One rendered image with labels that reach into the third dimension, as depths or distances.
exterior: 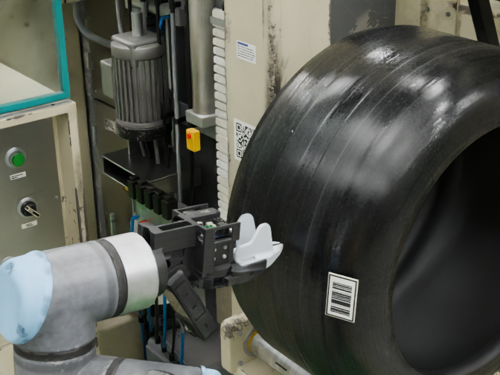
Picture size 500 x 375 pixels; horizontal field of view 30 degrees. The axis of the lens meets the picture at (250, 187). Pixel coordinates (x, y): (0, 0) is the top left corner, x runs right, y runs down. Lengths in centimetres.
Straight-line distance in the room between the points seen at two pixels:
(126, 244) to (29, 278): 12
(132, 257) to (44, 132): 69
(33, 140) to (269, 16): 50
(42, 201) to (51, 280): 76
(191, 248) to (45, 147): 66
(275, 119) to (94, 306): 41
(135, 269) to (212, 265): 11
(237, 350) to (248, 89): 44
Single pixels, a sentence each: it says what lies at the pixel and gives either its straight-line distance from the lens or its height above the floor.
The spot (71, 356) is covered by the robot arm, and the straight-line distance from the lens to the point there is 103.
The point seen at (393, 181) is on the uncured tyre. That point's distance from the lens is 117.
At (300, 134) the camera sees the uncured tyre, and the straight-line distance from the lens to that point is 124.
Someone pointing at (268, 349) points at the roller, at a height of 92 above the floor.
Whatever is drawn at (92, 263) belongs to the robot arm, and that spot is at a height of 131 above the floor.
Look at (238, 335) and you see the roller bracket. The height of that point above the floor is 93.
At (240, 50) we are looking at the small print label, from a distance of 152.
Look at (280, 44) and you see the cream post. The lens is 147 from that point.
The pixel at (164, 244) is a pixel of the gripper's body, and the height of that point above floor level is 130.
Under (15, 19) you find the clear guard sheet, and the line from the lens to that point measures 161.
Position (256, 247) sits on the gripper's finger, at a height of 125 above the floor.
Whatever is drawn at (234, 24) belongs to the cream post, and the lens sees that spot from 153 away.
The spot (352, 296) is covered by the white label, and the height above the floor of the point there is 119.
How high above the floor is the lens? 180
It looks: 24 degrees down
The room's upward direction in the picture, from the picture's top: 1 degrees counter-clockwise
